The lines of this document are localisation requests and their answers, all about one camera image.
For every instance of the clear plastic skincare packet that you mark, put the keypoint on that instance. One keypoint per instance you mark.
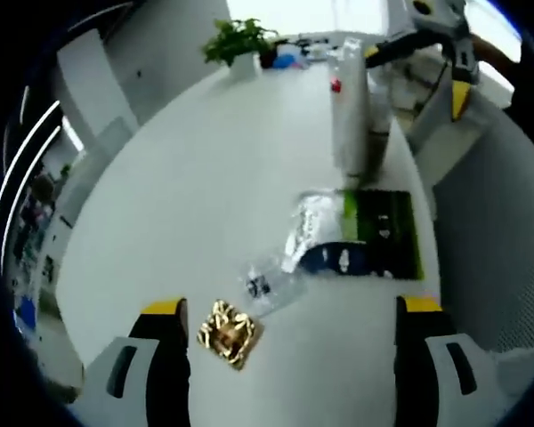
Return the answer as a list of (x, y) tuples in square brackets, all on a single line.
[(271, 284)]

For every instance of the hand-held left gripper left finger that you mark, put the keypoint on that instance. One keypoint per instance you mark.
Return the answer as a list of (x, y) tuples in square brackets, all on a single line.
[(169, 356)]

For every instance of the silver skincare sachet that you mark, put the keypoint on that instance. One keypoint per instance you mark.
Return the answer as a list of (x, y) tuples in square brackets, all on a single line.
[(313, 222)]

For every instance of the gold skincare sachet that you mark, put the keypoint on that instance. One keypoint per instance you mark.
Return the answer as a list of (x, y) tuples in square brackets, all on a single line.
[(229, 333)]

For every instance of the blue crate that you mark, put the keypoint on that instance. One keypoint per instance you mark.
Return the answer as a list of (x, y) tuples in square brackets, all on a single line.
[(27, 309)]

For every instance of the dark blue skincare sachet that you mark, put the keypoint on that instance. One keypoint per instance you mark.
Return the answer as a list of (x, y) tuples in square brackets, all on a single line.
[(334, 258)]

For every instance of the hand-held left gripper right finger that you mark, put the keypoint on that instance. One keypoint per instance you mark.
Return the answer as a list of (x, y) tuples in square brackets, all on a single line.
[(423, 356)]

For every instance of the skincare spray bottle red label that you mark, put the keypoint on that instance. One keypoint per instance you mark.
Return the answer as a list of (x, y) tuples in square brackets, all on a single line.
[(378, 133)]

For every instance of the white mesh office chair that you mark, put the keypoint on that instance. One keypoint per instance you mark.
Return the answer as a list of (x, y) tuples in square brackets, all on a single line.
[(485, 222)]

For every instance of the large white skincare tube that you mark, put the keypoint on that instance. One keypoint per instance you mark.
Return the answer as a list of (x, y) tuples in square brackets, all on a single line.
[(349, 124)]

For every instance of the potted green plant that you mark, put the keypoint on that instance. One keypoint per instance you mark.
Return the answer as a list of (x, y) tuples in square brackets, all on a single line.
[(240, 40)]

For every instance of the green black skincare sachet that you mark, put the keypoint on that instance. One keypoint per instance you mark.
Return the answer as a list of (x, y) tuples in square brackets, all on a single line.
[(382, 231)]

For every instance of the person's dark clothing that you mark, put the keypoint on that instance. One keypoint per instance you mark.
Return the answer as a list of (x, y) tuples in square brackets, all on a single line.
[(529, 98)]

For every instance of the blue plastic item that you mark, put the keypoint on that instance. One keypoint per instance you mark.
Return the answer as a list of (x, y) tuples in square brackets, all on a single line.
[(285, 61)]

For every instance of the dark red vase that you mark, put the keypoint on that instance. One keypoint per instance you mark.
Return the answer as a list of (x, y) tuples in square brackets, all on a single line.
[(268, 57)]

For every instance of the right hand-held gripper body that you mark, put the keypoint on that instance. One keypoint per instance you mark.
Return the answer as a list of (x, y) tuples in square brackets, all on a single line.
[(440, 15)]

